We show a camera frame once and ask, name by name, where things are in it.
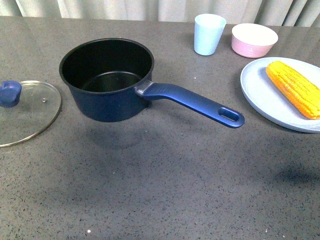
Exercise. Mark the light blue cup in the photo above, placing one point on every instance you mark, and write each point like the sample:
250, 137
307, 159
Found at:
208, 29

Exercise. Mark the dark blue saucepan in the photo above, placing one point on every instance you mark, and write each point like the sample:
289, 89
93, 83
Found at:
111, 81

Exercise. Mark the glass lid with blue knob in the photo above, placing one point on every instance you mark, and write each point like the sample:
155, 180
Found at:
27, 108

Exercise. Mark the white curtain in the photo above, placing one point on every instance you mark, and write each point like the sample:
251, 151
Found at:
291, 13

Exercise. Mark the pink bowl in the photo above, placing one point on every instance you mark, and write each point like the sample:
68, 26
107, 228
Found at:
252, 40

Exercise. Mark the yellow corn cob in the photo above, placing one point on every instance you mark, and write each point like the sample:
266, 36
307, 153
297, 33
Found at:
302, 93

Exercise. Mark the light blue plate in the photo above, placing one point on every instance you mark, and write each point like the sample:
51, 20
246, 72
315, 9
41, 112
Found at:
268, 101

